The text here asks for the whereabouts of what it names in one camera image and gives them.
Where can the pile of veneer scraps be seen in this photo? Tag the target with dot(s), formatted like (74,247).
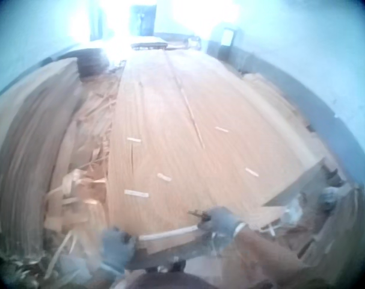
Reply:
(90,150)

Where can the long white tape strip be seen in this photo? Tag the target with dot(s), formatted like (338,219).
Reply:
(170,233)

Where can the person's left fingers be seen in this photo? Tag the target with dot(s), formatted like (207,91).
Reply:
(128,241)

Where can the dark stack of sheets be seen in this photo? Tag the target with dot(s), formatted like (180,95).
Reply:
(92,61)

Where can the person's left hand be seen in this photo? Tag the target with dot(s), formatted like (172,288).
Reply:
(117,248)

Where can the small workshop machine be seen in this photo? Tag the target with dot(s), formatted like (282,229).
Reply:
(193,43)

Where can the small brown hand tool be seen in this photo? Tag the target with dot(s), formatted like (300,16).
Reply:
(197,214)

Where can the low pallet of boards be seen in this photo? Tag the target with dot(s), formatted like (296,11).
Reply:
(148,42)

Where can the person's right hand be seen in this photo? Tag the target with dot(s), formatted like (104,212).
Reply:
(222,222)

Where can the curved stack of veneer sheets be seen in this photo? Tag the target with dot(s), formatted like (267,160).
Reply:
(29,144)

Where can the dark upright stand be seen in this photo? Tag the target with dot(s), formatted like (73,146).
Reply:
(229,40)

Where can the person's right fingers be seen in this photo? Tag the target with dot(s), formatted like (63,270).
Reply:
(208,221)

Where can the short white tape piece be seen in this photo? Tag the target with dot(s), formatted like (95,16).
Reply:
(136,193)
(133,141)
(222,129)
(164,177)
(251,171)

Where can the large wood veneer sheet stack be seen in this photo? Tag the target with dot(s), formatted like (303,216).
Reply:
(182,126)

